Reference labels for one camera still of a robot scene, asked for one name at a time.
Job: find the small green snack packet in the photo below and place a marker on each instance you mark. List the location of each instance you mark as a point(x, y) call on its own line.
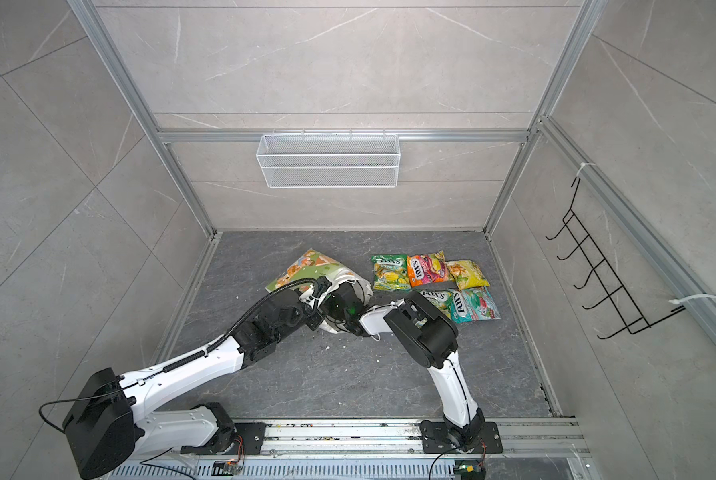
point(391, 272)

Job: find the small green circuit board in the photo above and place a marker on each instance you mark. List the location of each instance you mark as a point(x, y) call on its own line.
point(467, 470)

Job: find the orange snack packet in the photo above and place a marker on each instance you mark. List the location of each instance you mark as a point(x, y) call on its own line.
point(427, 269)

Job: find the floral paper bag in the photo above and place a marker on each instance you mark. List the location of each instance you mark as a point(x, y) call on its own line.
point(314, 264)

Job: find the yellow green snack packet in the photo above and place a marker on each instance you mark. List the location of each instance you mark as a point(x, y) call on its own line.
point(441, 299)

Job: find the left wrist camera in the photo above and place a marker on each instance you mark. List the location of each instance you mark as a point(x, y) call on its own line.
point(320, 288)

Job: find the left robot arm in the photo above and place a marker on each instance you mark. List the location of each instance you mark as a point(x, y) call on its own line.
point(117, 416)

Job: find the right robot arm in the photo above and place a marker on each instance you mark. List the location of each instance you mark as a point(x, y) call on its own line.
point(429, 337)

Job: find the aluminium mounting rail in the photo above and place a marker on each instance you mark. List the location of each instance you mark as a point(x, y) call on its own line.
point(395, 437)

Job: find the aluminium frame profile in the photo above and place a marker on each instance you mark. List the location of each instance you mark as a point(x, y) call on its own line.
point(675, 272)

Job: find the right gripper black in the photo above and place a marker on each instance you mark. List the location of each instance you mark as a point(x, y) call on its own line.
point(330, 300)

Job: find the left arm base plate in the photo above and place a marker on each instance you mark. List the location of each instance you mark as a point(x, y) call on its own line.
point(246, 437)

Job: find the black wire hook rack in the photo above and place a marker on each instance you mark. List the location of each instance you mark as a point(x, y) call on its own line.
point(631, 318)

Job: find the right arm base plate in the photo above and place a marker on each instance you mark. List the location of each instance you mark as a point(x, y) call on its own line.
point(478, 437)

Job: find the white wire mesh basket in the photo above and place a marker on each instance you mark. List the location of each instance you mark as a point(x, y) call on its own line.
point(329, 160)

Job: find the white cable tie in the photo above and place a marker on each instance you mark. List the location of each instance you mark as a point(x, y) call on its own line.
point(689, 298)

